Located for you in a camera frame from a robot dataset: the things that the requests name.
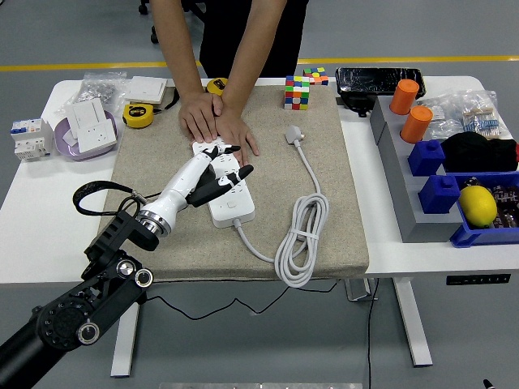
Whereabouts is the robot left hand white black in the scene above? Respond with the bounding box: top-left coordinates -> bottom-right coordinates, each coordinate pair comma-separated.
139,144 -> 255,224

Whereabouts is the person's left hand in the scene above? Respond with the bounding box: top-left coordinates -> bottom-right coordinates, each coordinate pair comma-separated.
217,107 -> 260,167

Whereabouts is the person's right hand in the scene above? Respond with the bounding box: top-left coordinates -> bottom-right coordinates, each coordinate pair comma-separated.
178,91 -> 223,143

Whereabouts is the white power strip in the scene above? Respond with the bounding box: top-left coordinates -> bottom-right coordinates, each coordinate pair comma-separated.
191,137 -> 256,228

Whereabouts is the squarish yellow tape measure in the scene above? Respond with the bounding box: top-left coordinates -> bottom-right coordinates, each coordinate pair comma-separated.
205,76 -> 228,97

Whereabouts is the round yellow tape measure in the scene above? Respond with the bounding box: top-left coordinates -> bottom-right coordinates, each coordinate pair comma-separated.
122,102 -> 156,130

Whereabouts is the large colourful puzzle cube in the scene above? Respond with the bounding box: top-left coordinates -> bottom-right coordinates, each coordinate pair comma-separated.
283,75 -> 311,111

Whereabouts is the grey-brown mat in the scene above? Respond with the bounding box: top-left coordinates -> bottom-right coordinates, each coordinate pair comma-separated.
97,83 -> 371,284

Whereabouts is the white socket plate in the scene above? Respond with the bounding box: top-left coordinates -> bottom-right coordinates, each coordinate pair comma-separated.
76,119 -> 118,154

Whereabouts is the white table leg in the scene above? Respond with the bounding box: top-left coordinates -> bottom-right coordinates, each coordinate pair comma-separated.
109,283 -> 143,378
392,278 -> 434,369

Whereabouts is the small colourful puzzle cube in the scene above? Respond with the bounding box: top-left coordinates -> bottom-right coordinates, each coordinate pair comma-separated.
302,66 -> 330,87

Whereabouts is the person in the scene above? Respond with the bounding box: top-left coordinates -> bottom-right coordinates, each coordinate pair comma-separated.
199,0 -> 310,80

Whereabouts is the plastic bag of screws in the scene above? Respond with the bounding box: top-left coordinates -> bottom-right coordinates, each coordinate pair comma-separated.
75,71 -> 130,107

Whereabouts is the black table control panel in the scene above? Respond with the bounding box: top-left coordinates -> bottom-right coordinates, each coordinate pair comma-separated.
445,274 -> 512,286

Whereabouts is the purple bowl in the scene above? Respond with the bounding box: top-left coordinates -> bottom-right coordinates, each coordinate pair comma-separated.
54,117 -> 118,162

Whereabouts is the black office chair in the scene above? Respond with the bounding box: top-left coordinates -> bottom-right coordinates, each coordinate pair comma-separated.
138,0 -> 208,45

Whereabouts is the shiny black plastic tray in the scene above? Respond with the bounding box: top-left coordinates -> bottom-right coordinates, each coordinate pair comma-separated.
335,66 -> 427,100

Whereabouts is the blue plastic bin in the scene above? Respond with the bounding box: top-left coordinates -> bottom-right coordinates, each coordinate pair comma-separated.
448,170 -> 519,249

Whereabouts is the white circuit breaker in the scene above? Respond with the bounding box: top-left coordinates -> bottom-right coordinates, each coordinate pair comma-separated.
11,118 -> 55,163

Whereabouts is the orange cylinder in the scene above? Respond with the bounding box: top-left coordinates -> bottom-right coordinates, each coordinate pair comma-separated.
400,105 -> 435,144
389,79 -> 421,116

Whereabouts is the grey stepped block holder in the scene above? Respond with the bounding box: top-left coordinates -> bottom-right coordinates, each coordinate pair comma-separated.
369,96 -> 465,244

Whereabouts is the yellow lemon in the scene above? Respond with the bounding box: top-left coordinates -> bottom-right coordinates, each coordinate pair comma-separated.
458,185 -> 499,229

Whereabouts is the blue block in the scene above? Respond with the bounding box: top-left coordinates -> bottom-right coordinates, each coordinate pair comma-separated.
418,174 -> 462,216
407,139 -> 447,177

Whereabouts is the clear plastic parts bag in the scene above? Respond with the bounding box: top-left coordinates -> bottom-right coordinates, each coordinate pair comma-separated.
419,95 -> 465,141

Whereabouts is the black cloth bundle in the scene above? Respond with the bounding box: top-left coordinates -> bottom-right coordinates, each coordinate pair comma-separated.
440,131 -> 519,174

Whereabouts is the plastic bag of resistors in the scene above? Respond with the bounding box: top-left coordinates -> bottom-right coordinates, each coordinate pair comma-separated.
460,91 -> 513,141

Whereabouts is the black tape measure strap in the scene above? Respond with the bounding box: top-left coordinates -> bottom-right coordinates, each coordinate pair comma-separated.
153,87 -> 180,115

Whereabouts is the white power strip cord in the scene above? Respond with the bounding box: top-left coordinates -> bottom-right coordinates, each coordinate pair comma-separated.
233,124 -> 330,289

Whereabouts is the white wall switch panel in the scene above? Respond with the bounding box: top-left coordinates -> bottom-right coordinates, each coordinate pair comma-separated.
122,75 -> 174,106

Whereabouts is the white switch plate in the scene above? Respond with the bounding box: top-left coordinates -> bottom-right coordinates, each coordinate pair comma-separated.
66,99 -> 109,135

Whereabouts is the black table power cable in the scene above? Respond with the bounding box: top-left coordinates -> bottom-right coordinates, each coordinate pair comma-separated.
366,278 -> 380,389

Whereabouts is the grey metal bracket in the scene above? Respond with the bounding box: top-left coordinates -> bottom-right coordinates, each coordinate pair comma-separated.
344,278 -> 379,303

